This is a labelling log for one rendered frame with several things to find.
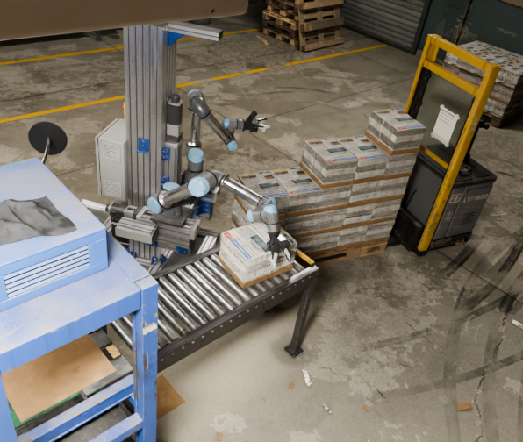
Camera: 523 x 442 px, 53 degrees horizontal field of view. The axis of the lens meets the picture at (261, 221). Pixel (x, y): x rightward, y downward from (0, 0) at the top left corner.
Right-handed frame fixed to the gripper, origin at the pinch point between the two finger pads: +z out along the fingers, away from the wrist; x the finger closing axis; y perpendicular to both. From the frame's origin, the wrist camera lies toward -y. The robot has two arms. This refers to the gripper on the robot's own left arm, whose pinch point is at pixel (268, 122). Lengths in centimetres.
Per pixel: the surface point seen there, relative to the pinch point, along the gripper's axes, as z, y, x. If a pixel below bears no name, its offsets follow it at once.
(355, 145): 76, 16, 6
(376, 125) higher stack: 94, 4, -3
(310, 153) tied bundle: 35.8, 21.3, 11.5
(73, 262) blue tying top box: -128, -67, 194
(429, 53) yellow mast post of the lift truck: 147, -39, -50
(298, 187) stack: 23, 36, 35
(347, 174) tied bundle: 62, 25, 33
